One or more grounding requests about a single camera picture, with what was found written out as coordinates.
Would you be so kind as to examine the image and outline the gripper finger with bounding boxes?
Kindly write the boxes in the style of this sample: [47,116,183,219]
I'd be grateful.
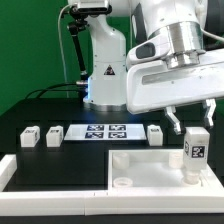
[164,106,182,135]
[203,99,216,129]

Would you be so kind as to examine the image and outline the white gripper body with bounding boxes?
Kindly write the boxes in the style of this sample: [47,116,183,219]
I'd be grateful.
[126,49,224,114]

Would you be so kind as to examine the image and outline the white square table top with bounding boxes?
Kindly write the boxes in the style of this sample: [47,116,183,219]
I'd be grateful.
[107,148,221,192]

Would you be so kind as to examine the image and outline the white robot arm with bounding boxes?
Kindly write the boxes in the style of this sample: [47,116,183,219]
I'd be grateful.
[68,0,224,133]

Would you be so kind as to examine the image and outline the marker plate with tags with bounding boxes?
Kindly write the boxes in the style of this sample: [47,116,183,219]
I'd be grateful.
[64,124,146,141]

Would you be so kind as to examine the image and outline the white U-shaped fence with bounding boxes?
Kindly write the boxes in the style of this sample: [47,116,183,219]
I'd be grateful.
[0,155,224,216]

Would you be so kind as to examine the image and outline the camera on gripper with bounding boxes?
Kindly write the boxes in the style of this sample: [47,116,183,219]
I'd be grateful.
[126,34,170,69]

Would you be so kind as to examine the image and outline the black cables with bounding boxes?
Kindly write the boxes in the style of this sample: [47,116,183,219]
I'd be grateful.
[25,79,88,100]

